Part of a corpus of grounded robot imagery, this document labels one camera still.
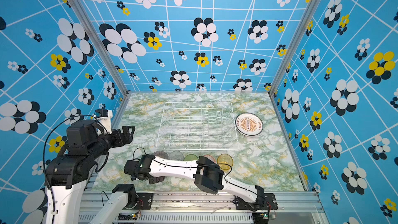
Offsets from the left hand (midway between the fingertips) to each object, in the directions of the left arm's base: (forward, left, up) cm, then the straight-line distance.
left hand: (126, 128), depth 63 cm
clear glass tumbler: (-1, -17, -26) cm, 32 cm away
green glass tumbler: (-2, -25, -26) cm, 36 cm away
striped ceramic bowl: (0, -9, -27) cm, 28 cm away
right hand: (-7, -9, -29) cm, 31 cm away
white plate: (+21, -62, -29) cm, 71 cm away
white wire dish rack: (+21, -28, -31) cm, 47 cm away
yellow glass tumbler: (-1, -45, -31) cm, 54 cm away
